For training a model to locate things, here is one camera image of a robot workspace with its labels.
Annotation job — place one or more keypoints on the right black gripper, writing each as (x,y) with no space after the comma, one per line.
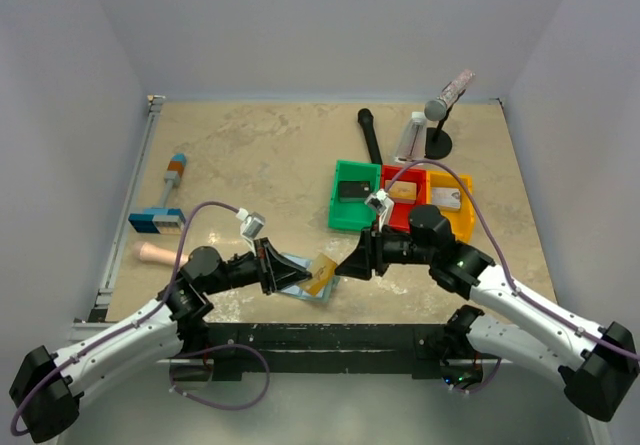
(375,251)

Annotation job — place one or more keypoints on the yellow plastic bin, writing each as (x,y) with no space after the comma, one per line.
(463,221)

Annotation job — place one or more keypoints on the aluminium frame rail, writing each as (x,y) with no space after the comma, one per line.
(106,284)

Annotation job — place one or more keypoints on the silver microphone on stand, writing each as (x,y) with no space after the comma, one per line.
(448,95)

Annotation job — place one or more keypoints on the blue toy block hammer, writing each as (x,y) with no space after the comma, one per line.
(161,219)

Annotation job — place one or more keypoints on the red plastic bin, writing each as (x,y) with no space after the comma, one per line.
(400,213)

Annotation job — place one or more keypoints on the gold credit card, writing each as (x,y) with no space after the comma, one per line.
(322,270)

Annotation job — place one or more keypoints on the card in yellow bin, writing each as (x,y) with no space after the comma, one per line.
(446,198)

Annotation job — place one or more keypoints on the green plastic bin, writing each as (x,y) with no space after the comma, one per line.
(351,214)

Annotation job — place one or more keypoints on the beige wooden handle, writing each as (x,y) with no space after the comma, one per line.
(150,253)

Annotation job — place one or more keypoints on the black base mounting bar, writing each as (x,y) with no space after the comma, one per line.
(422,351)

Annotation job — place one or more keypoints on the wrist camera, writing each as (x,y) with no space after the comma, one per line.
(251,224)
(381,203)

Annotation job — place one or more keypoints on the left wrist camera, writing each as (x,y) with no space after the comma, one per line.
(251,224)

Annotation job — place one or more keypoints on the white metronome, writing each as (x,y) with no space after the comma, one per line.
(411,145)

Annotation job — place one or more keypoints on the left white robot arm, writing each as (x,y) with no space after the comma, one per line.
(49,387)

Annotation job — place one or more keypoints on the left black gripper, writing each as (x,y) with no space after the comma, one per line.
(265,266)

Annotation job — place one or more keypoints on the black handheld microphone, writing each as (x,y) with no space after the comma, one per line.
(365,120)

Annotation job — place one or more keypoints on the black VIP card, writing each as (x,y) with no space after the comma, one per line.
(352,191)

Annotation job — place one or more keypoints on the orange card in red bin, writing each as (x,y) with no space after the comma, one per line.
(403,192)

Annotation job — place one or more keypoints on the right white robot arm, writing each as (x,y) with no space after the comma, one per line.
(595,365)

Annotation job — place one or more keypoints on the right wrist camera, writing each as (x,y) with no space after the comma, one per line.
(381,203)

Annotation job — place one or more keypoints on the sage green card holder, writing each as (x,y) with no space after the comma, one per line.
(297,291)

